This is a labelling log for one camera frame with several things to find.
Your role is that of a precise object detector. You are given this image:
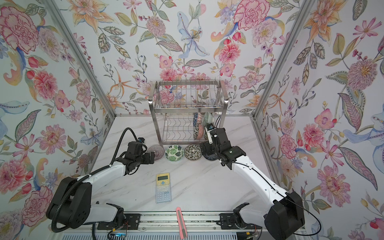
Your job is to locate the purple striped bowl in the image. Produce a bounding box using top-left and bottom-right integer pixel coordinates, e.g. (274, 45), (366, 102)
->
(148, 145), (165, 161)

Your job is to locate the black white floral bowl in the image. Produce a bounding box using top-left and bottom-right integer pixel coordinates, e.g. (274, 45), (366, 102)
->
(184, 145), (202, 161)
(193, 124), (204, 140)
(204, 128), (209, 141)

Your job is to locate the green leaf pattern bowl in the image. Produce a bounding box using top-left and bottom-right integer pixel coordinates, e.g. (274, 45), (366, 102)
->
(165, 145), (184, 162)

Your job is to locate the pale green ceramic bowl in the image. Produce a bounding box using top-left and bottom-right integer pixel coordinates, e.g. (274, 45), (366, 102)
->
(203, 112), (214, 127)

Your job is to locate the blue patterned ceramic bowl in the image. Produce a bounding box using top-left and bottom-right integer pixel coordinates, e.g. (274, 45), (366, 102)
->
(193, 112), (204, 127)

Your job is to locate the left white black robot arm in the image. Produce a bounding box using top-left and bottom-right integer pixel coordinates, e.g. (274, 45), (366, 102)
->
(46, 141), (155, 233)

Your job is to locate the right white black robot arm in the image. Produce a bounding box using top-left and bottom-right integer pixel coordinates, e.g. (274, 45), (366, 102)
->
(200, 124), (305, 240)

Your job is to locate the steel two-tier dish rack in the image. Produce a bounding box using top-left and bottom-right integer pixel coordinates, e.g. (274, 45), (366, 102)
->
(148, 80), (230, 146)

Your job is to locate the dark blue ceramic bowl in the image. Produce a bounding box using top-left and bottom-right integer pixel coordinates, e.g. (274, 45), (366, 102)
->
(202, 151), (219, 161)

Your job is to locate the yellow blue calculator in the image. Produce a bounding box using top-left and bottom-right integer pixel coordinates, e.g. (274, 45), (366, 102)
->
(156, 173), (172, 204)

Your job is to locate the pink utility knife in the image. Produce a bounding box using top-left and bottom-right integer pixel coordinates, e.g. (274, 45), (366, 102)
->
(176, 207), (188, 240)

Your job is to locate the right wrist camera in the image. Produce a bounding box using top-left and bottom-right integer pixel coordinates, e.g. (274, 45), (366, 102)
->
(205, 124), (215, 144)

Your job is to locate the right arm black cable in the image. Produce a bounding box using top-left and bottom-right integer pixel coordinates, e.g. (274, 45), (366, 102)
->
(214, 115), (322, 237)

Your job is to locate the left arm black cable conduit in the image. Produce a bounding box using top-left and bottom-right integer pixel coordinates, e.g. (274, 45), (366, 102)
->
(50, 127), (140, 233)

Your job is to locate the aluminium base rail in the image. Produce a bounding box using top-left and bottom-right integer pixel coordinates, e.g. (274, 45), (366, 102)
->
(47, 209), (307, 233)

